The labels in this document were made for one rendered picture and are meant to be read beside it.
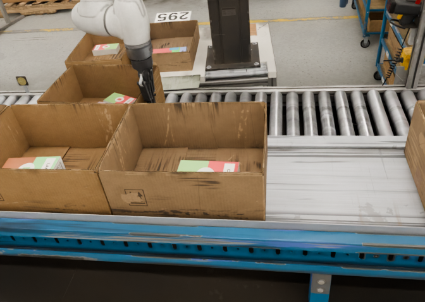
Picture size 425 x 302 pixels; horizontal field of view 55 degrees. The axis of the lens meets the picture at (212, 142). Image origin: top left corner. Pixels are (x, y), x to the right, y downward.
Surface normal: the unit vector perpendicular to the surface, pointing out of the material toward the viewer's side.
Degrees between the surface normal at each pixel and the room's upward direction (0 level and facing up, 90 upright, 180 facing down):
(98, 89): 89
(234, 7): 90
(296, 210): 0
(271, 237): 0
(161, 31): 89
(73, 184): 90
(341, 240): 0
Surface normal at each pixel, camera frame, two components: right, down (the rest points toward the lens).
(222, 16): -0.04, 0.61
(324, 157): -0.10, -0.78
